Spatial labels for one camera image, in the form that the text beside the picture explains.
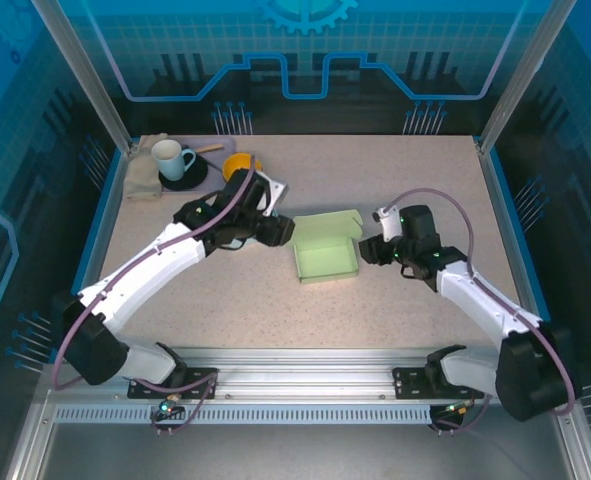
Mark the light green paper box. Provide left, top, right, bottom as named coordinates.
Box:
left=292, top=208, right=365, bottom=286

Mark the lilac tray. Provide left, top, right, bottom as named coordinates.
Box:
left=139, top=137, right=238, bottom=194

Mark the orange bowl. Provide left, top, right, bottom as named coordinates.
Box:
left=222, top=152, right=264, bottom=184

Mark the black saucer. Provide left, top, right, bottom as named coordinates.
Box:
left=157, top=152, right=210, bottom=192

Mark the white mug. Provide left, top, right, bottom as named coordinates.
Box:
left=150, top=139, right=197, bottom=183

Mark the blue table side strip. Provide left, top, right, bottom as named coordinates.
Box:
left=482, top=147, right=567, bottom=364

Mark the beige cloth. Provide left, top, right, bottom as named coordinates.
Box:
left=123, top=132, right=170, bottom=202

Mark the green-lit connector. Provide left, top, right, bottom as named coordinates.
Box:
left=157, top=394, right=184, bottom=416
left=444, top=399, right=476, bottom=417

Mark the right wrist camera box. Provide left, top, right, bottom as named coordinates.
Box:
left=372, top=206, right=401, bottom=244

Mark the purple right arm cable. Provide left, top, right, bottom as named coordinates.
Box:
left=387, top=187, right=576, bottom=416

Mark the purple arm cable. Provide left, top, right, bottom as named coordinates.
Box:
left=54, top=167, right=256, bottom=391
left=387, top=187, right=576, bottom=416

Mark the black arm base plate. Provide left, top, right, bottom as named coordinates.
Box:
left=392, top=366, right=491, bottom=401
left=127, top=366, right=220, bottom=401

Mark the aluminium mounting rail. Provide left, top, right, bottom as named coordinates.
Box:
left=39, top=347, right=574, bottom=404

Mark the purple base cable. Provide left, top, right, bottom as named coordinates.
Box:
left=432, top=382, right=494, bottom=435
left=147, top=372, right=221, bottom=437

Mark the aluminium frame post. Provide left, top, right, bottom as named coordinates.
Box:
left=29, top=0, right=137, bottom=154
left=476, top=0, right=580, bottom=157

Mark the slotted cable duct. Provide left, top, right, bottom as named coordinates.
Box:
left=53, top=404, right=434, bottom=426

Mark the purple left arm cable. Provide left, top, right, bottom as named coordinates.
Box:
left=54, top=167, right=256, bottom=391

